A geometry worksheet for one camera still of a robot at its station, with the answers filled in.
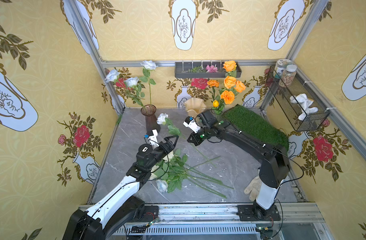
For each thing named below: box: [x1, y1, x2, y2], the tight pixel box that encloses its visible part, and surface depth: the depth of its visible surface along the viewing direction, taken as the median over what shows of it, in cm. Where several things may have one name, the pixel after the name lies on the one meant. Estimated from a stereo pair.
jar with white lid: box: [281, 64, 297, 88], surface depth 82 cm
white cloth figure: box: [289, 93, 318, 121], surface depth 73 cm
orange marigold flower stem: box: [207, 79, 220, 101], surface depth 89 cm
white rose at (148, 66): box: [139, 60, 159, 106], surface depth 87 cm
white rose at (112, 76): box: [104, 69, 144, 107], surface depth 81 cm
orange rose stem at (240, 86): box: [234, 80, 246, 93], surface depth 84 cm
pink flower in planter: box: [205, 64, 218, 73], surface depth 90 cm
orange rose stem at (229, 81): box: [223, 75, 237, 89], surface depth 81 cm
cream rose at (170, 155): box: [167, 150, 174, 161], surface depth 87 cm
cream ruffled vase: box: [185, 97, 206, 119], surface depth 100 cm
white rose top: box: [156, 113, 169, 125], surface depth 86 cm
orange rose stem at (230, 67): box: [222, 60, 238, 78], surface depth 84 cm
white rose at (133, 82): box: [124, 76, 146, 108], surface depth 88 cm
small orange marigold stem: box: [220, 90, 235, 105], surface depth 80 cm
